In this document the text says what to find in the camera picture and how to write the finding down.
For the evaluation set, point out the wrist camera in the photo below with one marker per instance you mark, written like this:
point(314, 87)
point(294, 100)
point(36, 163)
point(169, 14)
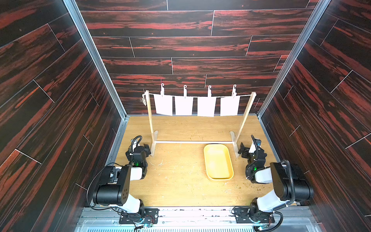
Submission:
point(135, 143)
point(256, 144)

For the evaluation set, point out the yellow plastic tray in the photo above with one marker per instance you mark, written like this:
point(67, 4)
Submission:
point(218, 163)

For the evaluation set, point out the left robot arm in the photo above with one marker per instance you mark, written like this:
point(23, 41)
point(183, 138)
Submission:
point(110, 187)

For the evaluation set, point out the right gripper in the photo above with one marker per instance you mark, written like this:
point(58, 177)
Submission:
point(243, 149)

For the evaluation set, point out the white postcard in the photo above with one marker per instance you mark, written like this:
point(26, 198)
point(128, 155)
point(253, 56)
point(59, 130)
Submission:
point(229, 106)
point(163, 104)
point(206, 106)
point(183, 105)

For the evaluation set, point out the wooden drying rack frame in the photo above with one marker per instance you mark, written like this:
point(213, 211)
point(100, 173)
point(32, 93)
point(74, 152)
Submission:
point(193, 129)

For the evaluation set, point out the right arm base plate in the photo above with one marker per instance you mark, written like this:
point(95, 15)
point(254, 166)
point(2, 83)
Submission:
point(248, 215)

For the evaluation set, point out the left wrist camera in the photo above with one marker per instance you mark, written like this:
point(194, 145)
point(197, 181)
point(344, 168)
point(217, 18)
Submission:
point(135, 143)

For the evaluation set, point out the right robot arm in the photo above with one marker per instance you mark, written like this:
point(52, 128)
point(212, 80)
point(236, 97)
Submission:
point(289, 185)

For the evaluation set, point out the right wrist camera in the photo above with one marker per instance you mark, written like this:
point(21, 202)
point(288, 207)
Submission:
point(256, 144)

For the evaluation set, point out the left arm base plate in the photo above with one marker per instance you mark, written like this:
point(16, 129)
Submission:
point(146, 216)

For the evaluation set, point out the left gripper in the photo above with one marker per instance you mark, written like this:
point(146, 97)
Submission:
point(146, 151)

